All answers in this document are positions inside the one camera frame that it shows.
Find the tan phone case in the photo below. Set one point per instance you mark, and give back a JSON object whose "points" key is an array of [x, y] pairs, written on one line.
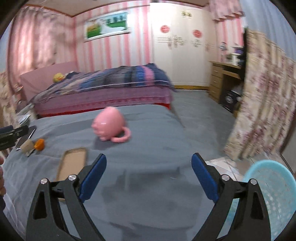
{"points": [[72, 162]]}

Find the black smartphone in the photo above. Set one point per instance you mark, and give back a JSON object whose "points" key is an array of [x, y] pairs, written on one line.
{"points": [[24, 138]]}

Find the grey blanket on table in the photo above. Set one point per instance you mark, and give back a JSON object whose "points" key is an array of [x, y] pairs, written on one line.
{"points": [[148, 191]]}

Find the framed wedding picture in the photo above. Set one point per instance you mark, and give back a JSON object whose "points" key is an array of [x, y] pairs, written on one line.
{"points": [[106, 25]]}

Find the floral curtain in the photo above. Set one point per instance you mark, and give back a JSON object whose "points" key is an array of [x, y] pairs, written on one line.
{"points": [[8, 111], [267, 106]]}

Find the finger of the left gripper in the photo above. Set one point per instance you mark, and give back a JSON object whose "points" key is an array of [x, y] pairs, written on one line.
{"points": [[6, 131], [19, 132]]}

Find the floral curtain left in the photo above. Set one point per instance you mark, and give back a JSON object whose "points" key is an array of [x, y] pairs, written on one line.
{"points": [[8, 111]]}

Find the wooden desk with drawers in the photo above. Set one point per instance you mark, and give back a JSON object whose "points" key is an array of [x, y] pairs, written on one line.
{"points": [[223, 78]]}

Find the light blue plastic basket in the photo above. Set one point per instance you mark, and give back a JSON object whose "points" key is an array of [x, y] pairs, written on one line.
{"points": [[277, 185]]}

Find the pink pig mug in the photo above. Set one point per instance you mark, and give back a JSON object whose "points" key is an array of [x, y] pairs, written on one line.
{"points": [[109, 125]]}

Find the pink window curtain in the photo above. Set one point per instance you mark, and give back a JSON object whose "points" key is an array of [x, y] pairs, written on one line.
{"points": [[39, 38]]}

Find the bed with striped quilt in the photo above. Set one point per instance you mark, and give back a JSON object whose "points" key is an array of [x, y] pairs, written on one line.
{"points": [[80, 92]]}

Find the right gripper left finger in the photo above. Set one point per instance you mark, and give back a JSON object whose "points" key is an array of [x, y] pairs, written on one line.
{"points": [[46, 221]]}

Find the person's left hand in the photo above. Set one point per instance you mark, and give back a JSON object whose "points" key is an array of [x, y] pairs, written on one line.
{"points": [[2, 187]]}

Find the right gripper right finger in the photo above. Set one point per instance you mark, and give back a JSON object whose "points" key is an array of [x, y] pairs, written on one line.
{"points": [[250, 222]]}

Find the yellow duck plush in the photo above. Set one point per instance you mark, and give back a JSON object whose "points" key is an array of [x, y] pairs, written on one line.
{"points": [[58, 77]]}

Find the black box under desk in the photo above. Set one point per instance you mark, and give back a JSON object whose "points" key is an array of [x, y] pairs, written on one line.
{"points": [[229, 100]]}

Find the white wardrobe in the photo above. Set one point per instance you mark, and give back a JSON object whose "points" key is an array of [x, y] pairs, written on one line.
{"points": [[184, 43]]}

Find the floral curtain right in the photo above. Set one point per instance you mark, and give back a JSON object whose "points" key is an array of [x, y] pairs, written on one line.
{"points": [[267, 106]]}

